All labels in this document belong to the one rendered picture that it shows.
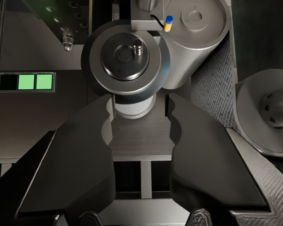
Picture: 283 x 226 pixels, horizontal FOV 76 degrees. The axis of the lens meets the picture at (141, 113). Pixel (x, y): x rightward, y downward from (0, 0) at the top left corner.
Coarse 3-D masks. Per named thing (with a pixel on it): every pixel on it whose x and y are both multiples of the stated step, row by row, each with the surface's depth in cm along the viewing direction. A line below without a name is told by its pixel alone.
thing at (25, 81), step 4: (20, 76) 62; (24, 76) 62; (28, 76) 62; (32, 76) 62; (20, 80) 62; (24, 80) 62; (28, 80) 62; (32, 80) 62; (20, 84) 62; (24, 84) 62; (28, 84) 62; (32, 84) 62; (20, 88) 61; (24, 88) 61; (28, 88) 61; (32, 88) 61
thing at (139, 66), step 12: (120, 36) 28; (132, 36) 28; (108, 48) 28; (120, 48) 28; (132, 48) 28; (144, 48) 28; (108, 60) 28; (120, 60) 28; (132, 60) 28; (144, 60) 28; (108, 72) 28; (120, 72) 28; (132, 72) 28
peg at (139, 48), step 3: (135, 39) 25; (138, 39) 25; (135, 42) 25; (138, 42) 25; (141, 42) 25; (135, 45) 25; (138, 45) 25; (141, 45) 25; (135, 48) 26; (138, 48) 25; (141, 48) 26; (135, 51) 27; (138, 51) 26; (141, 51) 27; (135, 54) 28; (138, 54) 27
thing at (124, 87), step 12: (108, 36) 29; (144, 36) 29; (96, 48) 29; (156, 48) 29; (96, 60) 29; (156, 60) 29; (96, 72) 29; (144, 72) 29; (156, 72) 29; (108, 84) 28; (120, 84) 28; (132, 84) 28; (144, 84) 28
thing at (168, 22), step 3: (150, 15) 27; (153, 15) 26; (156, 18) 26; (168, 18) 22; (171, 18) 22; (159, 21) 25; (165, 21) 23; (168, 21) 22; (171, 21) 22; (159, 24) 25; (162, 24) 25; (165, 24) 23; (168, 24) 23; (171, 24) 23; (162, 27) 25; (165, 27) 24; (168, 27) 24; (165, 30) 24; (168, 30) 24
